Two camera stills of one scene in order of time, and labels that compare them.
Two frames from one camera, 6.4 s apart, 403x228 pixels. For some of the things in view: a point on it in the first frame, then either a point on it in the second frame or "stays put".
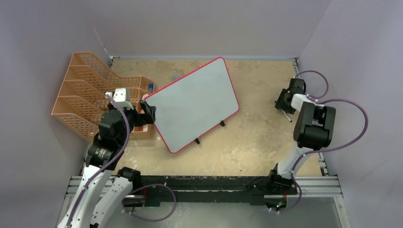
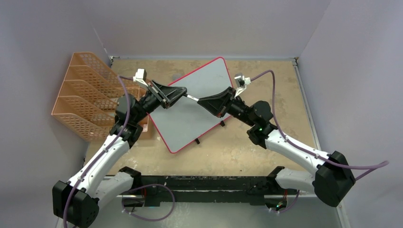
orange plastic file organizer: x=82 y=101 stays put
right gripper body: x=280 y=103 -> x=230 y=100
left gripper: x=143 y=118 -> x=158 y=90
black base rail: x=258 y=190 stays put
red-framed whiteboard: x=189 y=106 stays put
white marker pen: x=286 y=115 -> x=193 y=98
